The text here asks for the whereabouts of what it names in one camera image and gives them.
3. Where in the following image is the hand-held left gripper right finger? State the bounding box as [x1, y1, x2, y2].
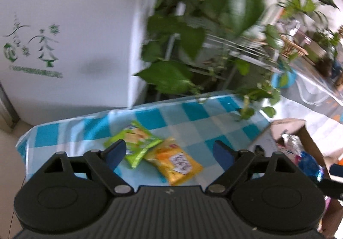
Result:
[206, 140, 301, 197]

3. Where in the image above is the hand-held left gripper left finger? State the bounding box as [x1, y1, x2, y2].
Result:
[44, 139, 134, 197]

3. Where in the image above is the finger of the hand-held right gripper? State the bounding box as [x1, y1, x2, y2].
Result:
[318, 164, 343, 200]

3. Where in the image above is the green snack packet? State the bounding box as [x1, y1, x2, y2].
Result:
[104, 120, 164, 169]

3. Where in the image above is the shiny blue snack packet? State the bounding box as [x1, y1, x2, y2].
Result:
[298, 151, 326, 182]

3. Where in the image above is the yellow snack packet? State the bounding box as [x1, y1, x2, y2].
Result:
[144, 138, 204, 186]

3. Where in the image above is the cardboard box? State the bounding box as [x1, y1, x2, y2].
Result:
[247, 118, 334, 183]

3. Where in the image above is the blue white checkered tablecloth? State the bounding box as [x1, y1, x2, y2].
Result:
[15, 92, 272, 188]

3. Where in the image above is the blue plastic pot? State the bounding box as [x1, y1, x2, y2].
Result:
[271, 67, 298, 90]

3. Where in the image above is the patterned white tablecloth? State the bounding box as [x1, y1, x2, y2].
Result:
[277, 67, 343, 128]

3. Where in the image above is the wicker basket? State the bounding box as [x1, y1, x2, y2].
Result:
[279, 34, 308, 60]

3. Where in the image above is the green planter with plant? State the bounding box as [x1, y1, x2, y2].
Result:
[305, 24, 343, 79]

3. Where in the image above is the large green leafy plant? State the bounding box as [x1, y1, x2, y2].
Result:
[133, 0, 339, 121]

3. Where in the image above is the metal wire rack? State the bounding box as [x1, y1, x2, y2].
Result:
[164, 3, 284, 89]

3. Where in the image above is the green wall decal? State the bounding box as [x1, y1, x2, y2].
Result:
[2, 12, 63, 79]

